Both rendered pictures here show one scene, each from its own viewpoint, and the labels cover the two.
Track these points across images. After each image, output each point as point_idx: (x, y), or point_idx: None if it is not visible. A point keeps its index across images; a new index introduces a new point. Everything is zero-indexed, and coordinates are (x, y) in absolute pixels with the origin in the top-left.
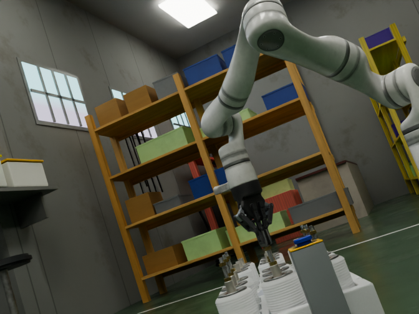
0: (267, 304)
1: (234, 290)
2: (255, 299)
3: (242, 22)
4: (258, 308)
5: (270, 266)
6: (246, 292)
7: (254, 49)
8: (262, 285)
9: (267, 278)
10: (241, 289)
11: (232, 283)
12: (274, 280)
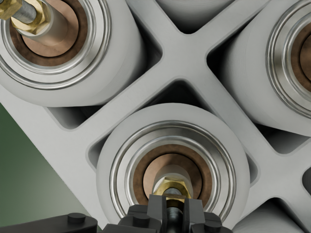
0: (255, 11)
1: (42, 44)
2: (104, 94)
3: None
4: (106, 96)
5: (156, 183)
6: (50, 105)
7: None
8: (108, 145)
9: (151, 144)
10: (40, 89)
11: (39, 40)
12: (109, 207)
